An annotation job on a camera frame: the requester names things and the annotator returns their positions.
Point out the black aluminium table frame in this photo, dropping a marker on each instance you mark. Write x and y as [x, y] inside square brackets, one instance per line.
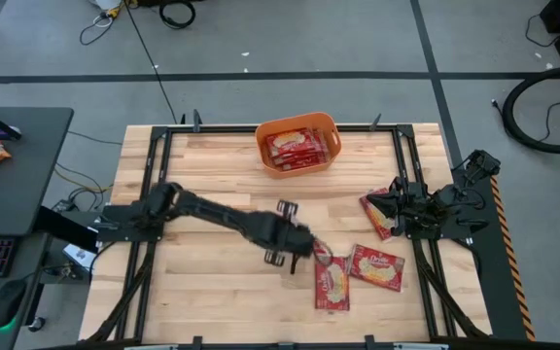
[231, 129]

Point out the black caster wheel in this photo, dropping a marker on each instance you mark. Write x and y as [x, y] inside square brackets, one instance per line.
[37, 324]

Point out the black platform hazard stripe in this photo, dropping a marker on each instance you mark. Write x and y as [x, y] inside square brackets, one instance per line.
[494, 291]

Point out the black desk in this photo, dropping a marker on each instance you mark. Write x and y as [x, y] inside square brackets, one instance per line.
[17, 194]

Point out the orange plastic basket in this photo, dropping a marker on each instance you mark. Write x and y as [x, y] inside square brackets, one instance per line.
[260, 150]

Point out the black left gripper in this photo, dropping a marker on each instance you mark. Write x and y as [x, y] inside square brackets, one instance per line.
[280, 233]

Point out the red popcorn bag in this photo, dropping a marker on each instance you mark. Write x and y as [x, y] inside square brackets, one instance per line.
[290, 141]
[377, 267]
[379, 223]
[332, 287]
[304, 164]

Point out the black computer mouse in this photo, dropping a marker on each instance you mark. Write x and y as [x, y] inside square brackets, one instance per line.
[8, 301]

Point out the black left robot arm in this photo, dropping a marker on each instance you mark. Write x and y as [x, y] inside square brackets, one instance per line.
[202, 209]

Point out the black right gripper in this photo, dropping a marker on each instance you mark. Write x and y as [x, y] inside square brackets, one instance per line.
[413, 209]

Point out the white power box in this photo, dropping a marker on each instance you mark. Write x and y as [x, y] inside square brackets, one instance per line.
[78, 255]

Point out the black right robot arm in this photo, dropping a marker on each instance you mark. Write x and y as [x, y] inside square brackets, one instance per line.
[447, 204]

